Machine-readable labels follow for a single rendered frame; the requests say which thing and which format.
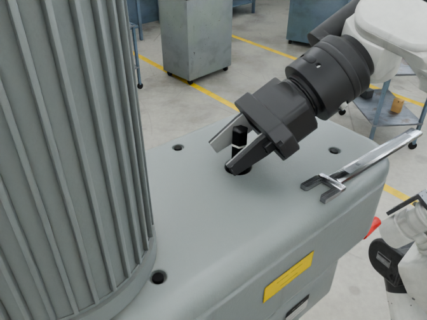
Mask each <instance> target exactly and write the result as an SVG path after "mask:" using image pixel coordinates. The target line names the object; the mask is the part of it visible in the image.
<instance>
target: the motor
mask: <svg viewBox="0 0 427 320"><path fill-rule="evenodd" d="M156 248H157V246H156V232H155V226H154V220H153V211H152V205H151V195H150V189H149V179H148V174H147V163H146V153H145V148H144V137H143V132H142V122H141V116H140V106H139V96H138V90H137V80H136V75H135V64H134V59H133V49H132V39H131V33H130V23H129V18H128V7H127V1H126V0H0V320H110V319H112V318H113V317H114V316H115V315H116V314H118V313H119V312H121V311H122V310H123V309H124V308H125V307H126V306H127V305H128V304H129V303H130V302H131V301H132V300H133V299H134V298H135V296H136V295H137V294H138V293H139V291H140V290H141V289H142V287H143V286H144V284H145V283H146V281H147V279H148V277H149V275H150V273H151V271H152V269H153V265H154V261H155V258H156Z"/></svg>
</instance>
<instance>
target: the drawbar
mask: <svg viewBox="0 0 427 320"><path fill-rule="evenodd" d="M247 133H248V128H247V127H245V126H242V125H239V126H234V127H233V138H232V144H233V145H236V146H239V147H241V146H244V145H246V144H247ZM242 149H243V148H241V149H238V148H236V147H233V146H232V158H233V157H234V156H235V155H237V153H239V151H240V150H242ZM232 158H231V159H232ZM238 175H245V170H244V171H242V172H241V173H239V174H238Z"/></svg>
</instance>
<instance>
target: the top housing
mask: <svg viewBox="0 0 427 320"><path fill-rule="evenodd" d="M239 113H240V112H239ZM239 113H236V114H233V115H232V116H229V117H226V118H224V119H221V120H220V121H217V122H214V123H212V124H209V125H207V126H205V127H202V128H200V129H198V130H195V131H192V132H190V133H188V134H186V135H183V136H181V137H178V138H176V139H173V140H171V141H169V142H166V143H163V144H161V145H159V146H157V147H154V148H151V149H149V150H147V151H145V153H146V163H147V174H148V179H149V189H150V195H151V205H152V215H153V220H154V226H155V232H156V246H157V248H156V258H155V261H154V265H153V268H152V271H151V273H150V275H149V277H148V279H147V281H146V283H145V284H144V286H143V287H142V289H141V290H140V291H139V293H138V294H137V295H136V296H135V298H134V299H133V300H132V301H131V302H130V303H129V304H128V305H127V306H126V307H125V308H124V309H123V310H122V311H121V312H119V313H118V314H116V315H115V316H114V317H113V318H112V319H110V320H266V319H267V318H269V317H270V316H271V315H272V314H274V313H275V312H276V311H277V310H278V309H279V308H281V307H282V306H283V305H285V304H286V303H287V302H288V301H289V300H290V299H291V298H293V297H294V296H296V294H298V293H299V292H300V291H301V290H303V289H304V288H305V287H306V286H307V285H308V284H309V283H311V282H312V281H313V280H315V279H316V278H317V277H318V276H319V275H320V274H322V273H323V272H324V271H325V270H327V269H328V268H329V267H330V266H331V265H332V264H334V263H335V262H336V261H338V259H340V258H341V257H342V256H343V255H345V254H346V253H347V252H348V251H349V250H350V249H352V248H353V247H354V246H356V245H357V244H358V243H359V242H360V241H361V240H362V239H364V237H365V236H366V235H367V234H368V233H369V230H370V228H371V225H372V222H373V219H374V216H375V214H376V210H377V206H378V204H379V200H380V198H381V194H382V192H383V189H384V184H385V182H386V177H387V176H388V173H389V168H390V162H389V160H388V157H387V158H385V159H383V160H382V161H380V162H378V163H377V164H375V165H373V166H372V167H370V168H369V169H367V170H365V171H364V172H362V173H361V174H359V175H357V176H356V177H354V178H352V179H351V180H349V181H348V182H346V183H344V184H343V185H344V186H346V190H345V191H344V192H343V193H341V194H340V195H339V196H337V197H336V198H334V199H333V200H331V201H330V202H328V203H327V204H323V203H322V202H320V197H321V195H322V194H323V193H324V192H326V191H328V190H330V189H331V188H330V187H328V186H326V185H325V184H324V183H321V184H319V185H317V186H316V187H314V188H312V189H311V190H309V191H304V190H302V189H301V188H300V187H301V183H303V182H305V181H306V180H309V179H310V178H312V177H314V176H315V175H319V174H320V173H324V174H326V175H327V176H329V175H331V174H333V173H334V172H336V171H337V170H339V169H341V168H343V167H345V166H346V165H348V164H349V163H352V162H353V161H355V160H356V159H358V158H360V157H362V156H363V155H365V154H367V153H368V152H370V151H372V150H374V149H375V148H377V147H379V145H378V144H377V143H375V141H373V140H371V139H369V138H367V137H365V136H363V135H361V134H359V133H356V132H354V131H352V130H349V129H347V128H345V127H343V126H341V125H339V124H337V123H334V122H332V121H330V120H326V121H323V120H321V119H319V118H317V117H316V116H315V118H316V120H317V123H318V128H317V129H315V130H314V131H313V132H312V133H310V134H309V135H308V136H307V137H305V138H304V139H302V140H301V141H300V142H299V143H298V144H299V146H300V149H299V150H298V151H297V152H295V153H294V154H292V155H291V156H290V157H289V158H288V159H286V160H284V161H283V160H282V159H281V158H280V157H279V156H278V155H277V154H276V153H275V152H274V151H273V152H272V153H270V154H269V155H268V156H266V157H265V158H263V159H261V160H260V161H258V162H257V163H255V164H253V165H252V166H251V167H249V168H247V169H246V170H245V175H236V176H234V175H232V174H231V171H230V170H229V168H228V167H227V166H226V163H228V162H229V161H230V160H231V158H232V144H231V145H229V146H228V147H226V148H225V149H223V150H221V151H220V152H218V153H216V151H214V149H213V148H212V146H211V145H210V144H209V141H210V140H211V139H212V138H213V137H214V136H215V135H216V134H217V133H218V132H219V131H220V130H221V129H223V127H225V126H226V125H227V124H228V123H229V122H230V121H231V120H232V119H234V118H235V117H236V116H237V115H238V114H239Z"/></svg>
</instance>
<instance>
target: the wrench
mask: <svg viewBox="0 0 427 320"><path fill-rule="evenodd" d="M422 135H423V132H422V131H419V130H417V129H414V128H410V129H408V130H406V131H404V132H403V133H401V134H399V135H398V136H396V137H395V138H392V139H391V140H389V141H387V142H386V143H384V144H382V145H380V146H379V147H377V148H375V149H374V150H372V151H370V152H368V153H367V154H365V155H363V156H362V157H360V158H358V159H356V160H355V161H353V162H352V163H349V164H348V165H346V166H345V167H343V168H341V169H339V170H337V171H336V172H334V173H333V174H331V175H329V176H327V175H326V174H324V173H320V174H319V175H315V176H314V177H312V178H310V179H309V180H306V181H305V182H303V183H301V187H300V188H301V189H302V190H304V191H309V190H311V189H312V188H314V187H316V186H317V185H319V184H321V183H324V184H325V185H326V186H328V187H330V188H331V189H330V190H328V191H326V192H324V193H323V194H322V195H321V197H320V202H322V203H323V204H327V203H328V202H330V201H331V200H333V199H334V198H336V197H337V196H339V195H340V194H341V193H343V192H344V191H345V190H346V186H344V185H343V184H344V183H346V182H348V181H349V180H351V179H352V178H354V177H356V176H357V175H359V174H361V173H362V172H364V171H365V170H367V169H369V168H370V167H372V166H373V165H375V164H377V163H378V162H380V161H382V160H383V159H385V158H387V157H388V156H390V155H392V154H393V153H395V152H396V151H398V150H400V149H401V148H403V147H405V146H406V145H408V144H409V143H411V142H413V141H414V140H416V139H417V138H419V137H421V136H422Z"/></svg>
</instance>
